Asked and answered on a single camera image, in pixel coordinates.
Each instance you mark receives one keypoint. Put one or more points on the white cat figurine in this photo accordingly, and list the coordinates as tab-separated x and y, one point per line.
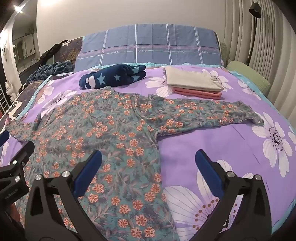
10	89

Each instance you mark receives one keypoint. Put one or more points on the green pillow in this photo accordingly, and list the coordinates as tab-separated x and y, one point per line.
245	71

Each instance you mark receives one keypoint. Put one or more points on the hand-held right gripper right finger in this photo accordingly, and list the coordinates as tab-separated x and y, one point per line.
208	171

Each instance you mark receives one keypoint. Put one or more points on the white slatted rack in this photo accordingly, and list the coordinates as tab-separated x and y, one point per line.
4	102

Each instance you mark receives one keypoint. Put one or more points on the dark floral print pillow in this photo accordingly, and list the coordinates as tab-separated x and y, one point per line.
71	52

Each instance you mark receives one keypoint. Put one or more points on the black floor lamp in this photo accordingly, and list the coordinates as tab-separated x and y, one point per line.
254	34

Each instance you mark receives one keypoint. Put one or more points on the black garment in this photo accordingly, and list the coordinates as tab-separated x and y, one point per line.
52	52

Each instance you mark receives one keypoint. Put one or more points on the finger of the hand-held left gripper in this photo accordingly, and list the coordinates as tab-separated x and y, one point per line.
25	153
4	138

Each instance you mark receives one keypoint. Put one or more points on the dark deer print blanket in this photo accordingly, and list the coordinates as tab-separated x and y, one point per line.
18	104

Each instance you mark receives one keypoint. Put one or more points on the beige folded cloth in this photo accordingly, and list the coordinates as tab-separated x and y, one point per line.
192	78

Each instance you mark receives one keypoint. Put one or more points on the navy star print folded garment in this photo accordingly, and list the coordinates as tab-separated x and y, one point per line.
108	77

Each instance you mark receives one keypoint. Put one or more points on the purple floral bed sheet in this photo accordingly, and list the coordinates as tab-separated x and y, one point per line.
208	139

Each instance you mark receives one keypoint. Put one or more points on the white round wall gadget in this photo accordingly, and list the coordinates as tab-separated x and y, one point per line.
4	49

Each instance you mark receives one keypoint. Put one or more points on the dark blue crumpled blanket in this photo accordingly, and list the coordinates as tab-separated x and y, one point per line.
50	69

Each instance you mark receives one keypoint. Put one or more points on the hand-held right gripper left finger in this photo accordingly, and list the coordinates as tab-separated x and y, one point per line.
89	171

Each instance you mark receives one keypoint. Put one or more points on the teal floral shirt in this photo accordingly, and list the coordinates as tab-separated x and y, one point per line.
104	129

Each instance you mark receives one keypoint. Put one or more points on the white pleated curtain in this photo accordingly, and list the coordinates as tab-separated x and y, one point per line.
277	58

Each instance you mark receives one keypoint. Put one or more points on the pink folded cloth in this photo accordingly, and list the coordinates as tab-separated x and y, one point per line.
198	93

